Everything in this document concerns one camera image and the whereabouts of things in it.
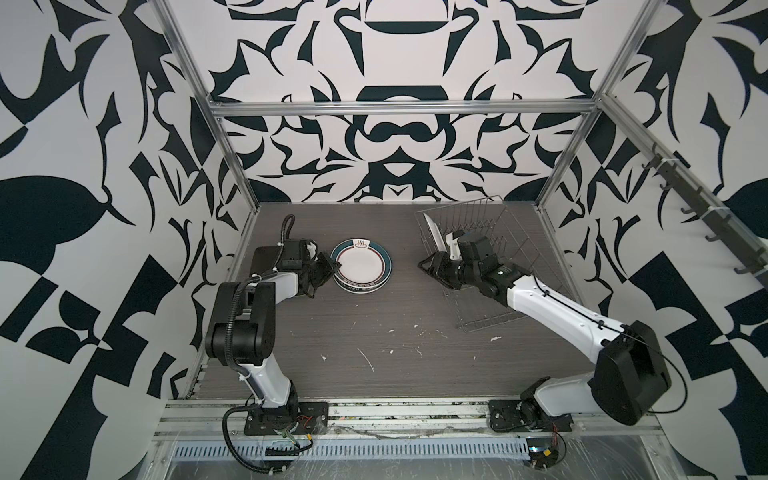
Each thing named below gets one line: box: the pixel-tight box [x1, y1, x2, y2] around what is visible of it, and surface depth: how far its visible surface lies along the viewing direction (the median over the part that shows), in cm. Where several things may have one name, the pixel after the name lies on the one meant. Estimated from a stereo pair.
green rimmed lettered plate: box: [332, 266, 393, 294], surface depth 96 cm
